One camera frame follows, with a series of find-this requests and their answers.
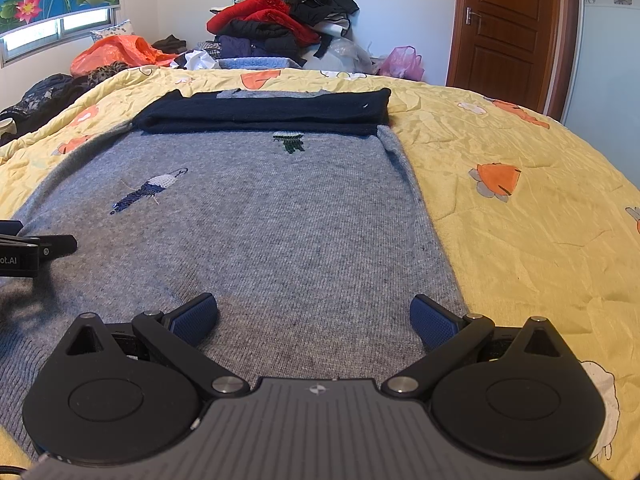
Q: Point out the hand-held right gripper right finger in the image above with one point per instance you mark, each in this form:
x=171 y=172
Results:
x=429 y=323

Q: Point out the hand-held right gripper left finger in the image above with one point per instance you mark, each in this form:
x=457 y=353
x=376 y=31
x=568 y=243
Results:
x=196 y=320

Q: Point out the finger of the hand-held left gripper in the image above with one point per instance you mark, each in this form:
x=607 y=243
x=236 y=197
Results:
x=57 y=246

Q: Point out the grey navy knit sweater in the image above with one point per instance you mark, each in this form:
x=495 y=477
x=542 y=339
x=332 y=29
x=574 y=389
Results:
x=275 y=235

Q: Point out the dark patterned clothes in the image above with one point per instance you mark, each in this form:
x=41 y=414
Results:
x=40 y=100

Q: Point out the pile of clothes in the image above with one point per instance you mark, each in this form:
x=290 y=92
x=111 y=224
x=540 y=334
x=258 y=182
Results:
x=280 y=15

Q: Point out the yellow carrot print blanket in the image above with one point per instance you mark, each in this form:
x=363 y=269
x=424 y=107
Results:
x=525 y=240

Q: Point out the leopard print cloth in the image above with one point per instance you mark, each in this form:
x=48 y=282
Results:
x=107 y=72

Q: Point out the orange plastic bag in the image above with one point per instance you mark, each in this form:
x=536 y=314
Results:
x=115 y=52

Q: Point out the window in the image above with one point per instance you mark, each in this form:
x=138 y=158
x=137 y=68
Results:
x=65 y=27

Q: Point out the floral pillow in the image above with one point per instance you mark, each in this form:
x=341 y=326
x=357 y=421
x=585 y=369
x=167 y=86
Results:
x=115 y=30

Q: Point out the brown bag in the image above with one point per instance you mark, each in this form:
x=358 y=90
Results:
x=170 y=44

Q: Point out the white crumpled cloth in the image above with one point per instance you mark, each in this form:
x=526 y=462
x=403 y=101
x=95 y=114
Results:
x=197 y=60

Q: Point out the pink plastic bag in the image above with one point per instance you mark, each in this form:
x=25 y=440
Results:
x=402 y=62

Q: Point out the light blue folded towel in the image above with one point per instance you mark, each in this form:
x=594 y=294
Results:
x=255 y=63

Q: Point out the clear plastic bag bundle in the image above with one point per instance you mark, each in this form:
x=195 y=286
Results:
x=350 y=55

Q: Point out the brown wooden door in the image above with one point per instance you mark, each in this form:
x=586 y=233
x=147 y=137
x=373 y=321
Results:
x=505 y=35

